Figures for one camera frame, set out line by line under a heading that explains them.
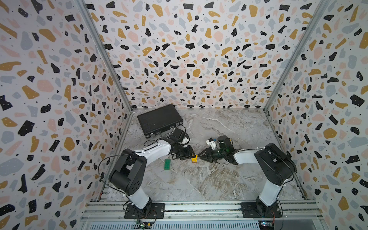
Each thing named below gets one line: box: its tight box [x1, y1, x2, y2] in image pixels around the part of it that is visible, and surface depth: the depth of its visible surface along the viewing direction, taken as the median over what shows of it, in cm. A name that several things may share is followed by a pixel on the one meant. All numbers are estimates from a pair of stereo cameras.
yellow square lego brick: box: [191, 154, 198, 164], surface depth 89 cm
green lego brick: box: [163, 159, 172, 171], surface depth 91 cm
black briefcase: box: [137, 103, 184, 138], surface depth 109 cm
